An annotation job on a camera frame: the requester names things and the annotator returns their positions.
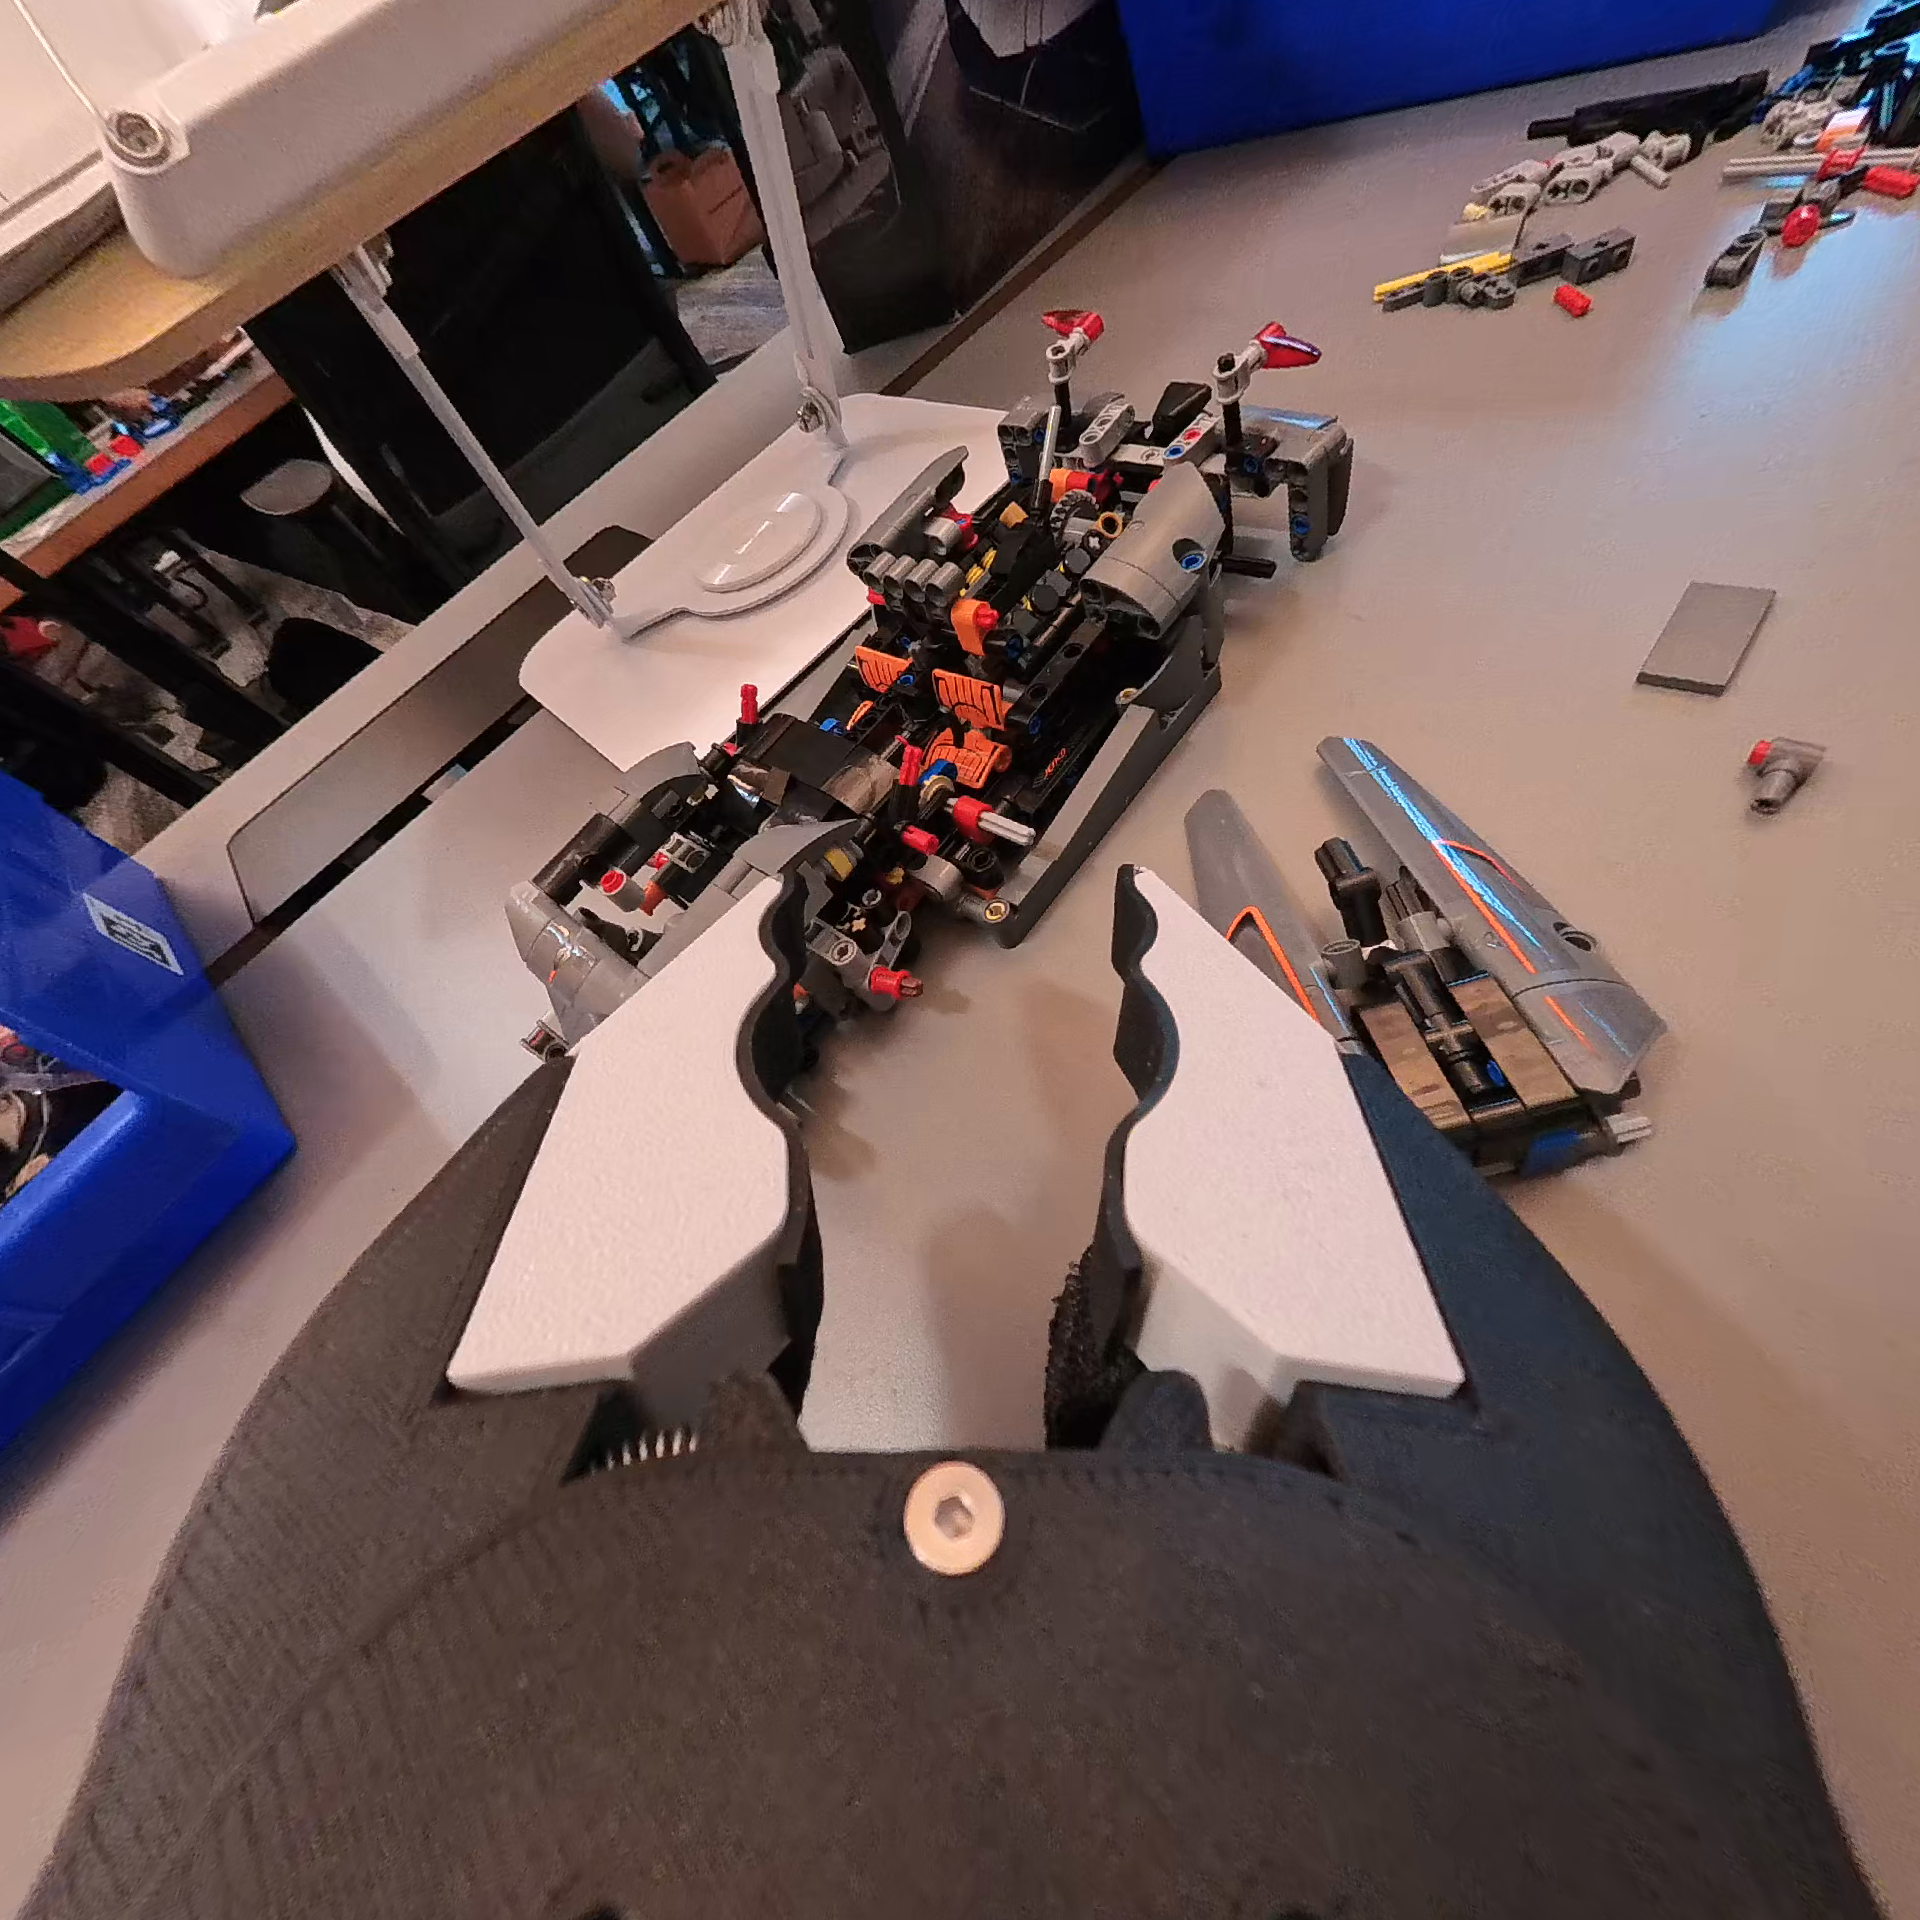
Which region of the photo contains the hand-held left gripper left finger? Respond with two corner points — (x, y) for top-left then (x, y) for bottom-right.
(445, 872), (826, 1426)

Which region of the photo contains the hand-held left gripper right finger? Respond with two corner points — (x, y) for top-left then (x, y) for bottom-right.
(1099, 864), (1467, 1453)

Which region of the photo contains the pile of lego pieces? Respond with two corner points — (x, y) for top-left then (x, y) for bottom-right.
(1371, 66), (1920, 320)

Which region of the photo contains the grey flat board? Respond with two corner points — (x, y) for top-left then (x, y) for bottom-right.
(223, 521), (723, 932)

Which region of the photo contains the partly built lego car model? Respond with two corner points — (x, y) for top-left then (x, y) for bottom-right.
(507, 307), (1356, 1058)

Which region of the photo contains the dark grey lego tile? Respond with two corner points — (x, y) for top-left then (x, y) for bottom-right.
(1634, 582), (1779, 696)

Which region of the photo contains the grey winged lego subassembly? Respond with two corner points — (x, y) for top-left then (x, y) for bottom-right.
(1183, 737), (1671, 1180)

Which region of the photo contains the dark printed lego box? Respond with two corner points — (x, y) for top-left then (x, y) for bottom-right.
(780, 0), (1149, 358)

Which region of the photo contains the white instruction booklet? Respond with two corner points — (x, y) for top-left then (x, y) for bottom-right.
(0, 0), (273, 301)

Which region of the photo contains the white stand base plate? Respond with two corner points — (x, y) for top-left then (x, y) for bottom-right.
(97, 0), (1051, 771)

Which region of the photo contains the blue labelled plastic bin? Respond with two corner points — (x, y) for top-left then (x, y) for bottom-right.
(0, 768), (297, 1453)

